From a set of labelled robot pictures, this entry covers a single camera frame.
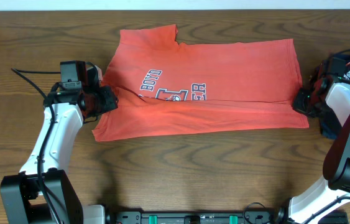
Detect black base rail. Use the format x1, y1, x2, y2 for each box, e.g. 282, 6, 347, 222
106, 210, 276, 224

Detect red Boyd soccer t-shirt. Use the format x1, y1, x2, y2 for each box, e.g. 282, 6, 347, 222
93, 25, 308, 142

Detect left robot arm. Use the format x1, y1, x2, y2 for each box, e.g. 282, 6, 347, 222
0, 60, 118, 223

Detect black rail cable loop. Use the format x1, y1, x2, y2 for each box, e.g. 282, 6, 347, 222
242, 203, 272, 224

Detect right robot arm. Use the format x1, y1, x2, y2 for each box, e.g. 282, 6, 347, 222
276, 50, 350, 223

